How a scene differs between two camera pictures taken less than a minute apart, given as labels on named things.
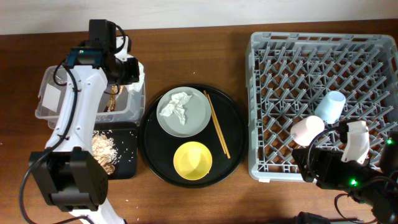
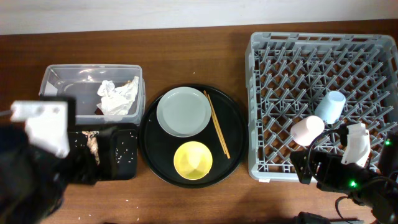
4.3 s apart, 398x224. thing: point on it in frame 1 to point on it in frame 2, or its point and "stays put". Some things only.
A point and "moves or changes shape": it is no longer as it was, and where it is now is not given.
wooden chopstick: [218, 124] stays put
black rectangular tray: [124, 135] stays put
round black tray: [159, 147] stays put
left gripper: [134, 76] to [92, 172]
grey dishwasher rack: [288, 73] stays put
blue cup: [330, 107] stays put
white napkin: [137, 86] to [116, 99]
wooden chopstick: [214, 122] stays put
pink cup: [305, 130] stays put
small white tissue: [176, 106] to [108, 92]
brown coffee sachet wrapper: [115, 90] moves or changes shape
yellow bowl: [193, 160] stays put
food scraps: [104, 150] moves or changes shape
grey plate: [184, 111] stays put
